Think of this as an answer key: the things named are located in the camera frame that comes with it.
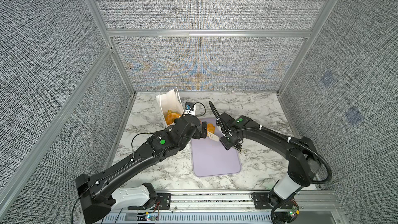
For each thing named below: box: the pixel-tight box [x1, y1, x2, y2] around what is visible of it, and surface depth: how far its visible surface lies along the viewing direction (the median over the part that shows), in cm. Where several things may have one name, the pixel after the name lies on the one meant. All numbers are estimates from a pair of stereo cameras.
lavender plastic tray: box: [190, 117, 241, 178], surface depth 88 cm
